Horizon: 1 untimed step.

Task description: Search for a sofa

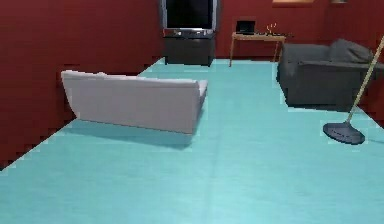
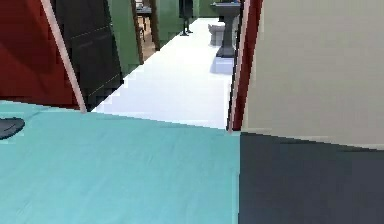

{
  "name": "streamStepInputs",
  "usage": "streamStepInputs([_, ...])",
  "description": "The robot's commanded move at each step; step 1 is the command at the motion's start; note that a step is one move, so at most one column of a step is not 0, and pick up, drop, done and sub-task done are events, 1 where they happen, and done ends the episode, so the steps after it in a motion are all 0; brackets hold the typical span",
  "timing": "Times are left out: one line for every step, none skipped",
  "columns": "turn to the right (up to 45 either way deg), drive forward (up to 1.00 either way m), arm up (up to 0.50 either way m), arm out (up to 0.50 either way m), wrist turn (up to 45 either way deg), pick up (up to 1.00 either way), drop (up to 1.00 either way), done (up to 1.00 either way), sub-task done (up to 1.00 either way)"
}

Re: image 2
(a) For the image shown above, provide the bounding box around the white toilet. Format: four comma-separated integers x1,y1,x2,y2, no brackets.
207,22,227,47

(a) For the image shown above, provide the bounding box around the black floor stand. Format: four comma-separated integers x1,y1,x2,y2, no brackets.
178,0,195,37

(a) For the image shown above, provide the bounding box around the black room door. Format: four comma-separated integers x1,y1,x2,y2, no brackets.
51,0,125,112

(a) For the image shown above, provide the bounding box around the dark grey round object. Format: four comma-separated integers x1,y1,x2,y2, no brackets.
0,116,26,141

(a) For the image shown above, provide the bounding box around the grey pedestal sink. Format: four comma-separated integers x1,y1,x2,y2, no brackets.
210,1,242,59

